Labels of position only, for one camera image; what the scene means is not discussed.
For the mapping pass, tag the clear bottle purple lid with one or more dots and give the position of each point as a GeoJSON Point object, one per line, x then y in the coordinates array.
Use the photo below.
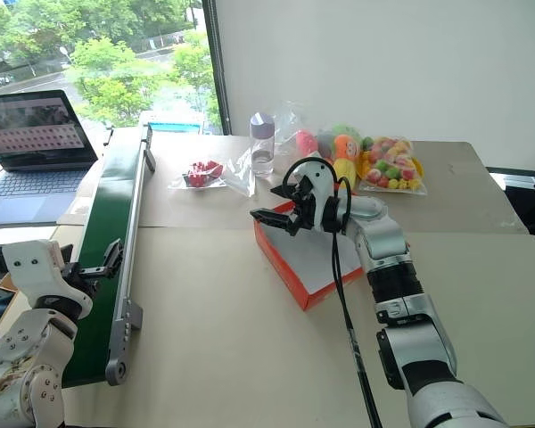
{"type": "Point", "coordinates": [262, 147]}

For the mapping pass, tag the green conveyor belt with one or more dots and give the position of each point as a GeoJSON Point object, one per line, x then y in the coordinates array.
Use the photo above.
{"type": "Point", "coordinates": [109, 200]}

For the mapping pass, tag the black furniture piece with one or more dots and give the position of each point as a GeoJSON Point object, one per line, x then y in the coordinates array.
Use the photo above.
{"type": "Point", "coordinates": [526, 196]}

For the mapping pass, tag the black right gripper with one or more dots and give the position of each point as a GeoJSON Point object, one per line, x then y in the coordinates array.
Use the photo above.
{"type": "Point", "coordinates": [310, 214]}

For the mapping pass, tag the bag of colourful plush toys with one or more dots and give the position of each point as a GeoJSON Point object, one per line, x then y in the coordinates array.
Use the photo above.
{"type": "Point", "coordinates": [339, 149]}

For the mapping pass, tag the plastic bag of red pieces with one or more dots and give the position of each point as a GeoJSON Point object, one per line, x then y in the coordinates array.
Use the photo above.
{"type": "Point", "coordinates": [200, 171]}

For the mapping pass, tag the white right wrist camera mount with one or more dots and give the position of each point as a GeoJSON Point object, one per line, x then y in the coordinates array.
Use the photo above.
{"type": "Point", "coordinates": [318, 178]}

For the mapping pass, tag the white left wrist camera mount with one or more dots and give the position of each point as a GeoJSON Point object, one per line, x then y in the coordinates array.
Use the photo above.
{"type": "Point", "coordinates": [35, 272]}

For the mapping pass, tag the empty clear plastic bag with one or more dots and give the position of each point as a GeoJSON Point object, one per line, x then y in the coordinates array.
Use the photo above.
{"type": "Point", "coordinates": [243, 174]}

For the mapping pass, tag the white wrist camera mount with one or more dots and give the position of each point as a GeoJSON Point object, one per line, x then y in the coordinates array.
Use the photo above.
{"type": "Point", "coordinates": [35, 272]}
{"type": "Point", "coordinates": [318, 178]}

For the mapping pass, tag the grey open laptop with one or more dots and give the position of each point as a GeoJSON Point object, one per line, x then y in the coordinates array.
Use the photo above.
{"type": "Point", "coordinates": [35, 147]}

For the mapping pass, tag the bag of colourful small balls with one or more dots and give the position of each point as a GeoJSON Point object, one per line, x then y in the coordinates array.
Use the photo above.
{"type": "Point", "coordinates": [394, 165]}

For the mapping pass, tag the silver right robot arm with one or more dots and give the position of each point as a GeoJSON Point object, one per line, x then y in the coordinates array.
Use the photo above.
{"type": "Point", "coordinates": [383, 241]}

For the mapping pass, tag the black window frame post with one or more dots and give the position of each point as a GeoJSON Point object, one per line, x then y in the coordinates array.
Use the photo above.
{"type": "Point", "coordinates": [217, 67]}

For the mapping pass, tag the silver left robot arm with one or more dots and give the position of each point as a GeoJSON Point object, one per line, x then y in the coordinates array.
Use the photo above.
{"type": "Point", "coordinates": [27, 356]}

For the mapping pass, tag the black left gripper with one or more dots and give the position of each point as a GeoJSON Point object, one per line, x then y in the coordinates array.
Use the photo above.
{"type": "Point", "coordinates": [82, 281]}

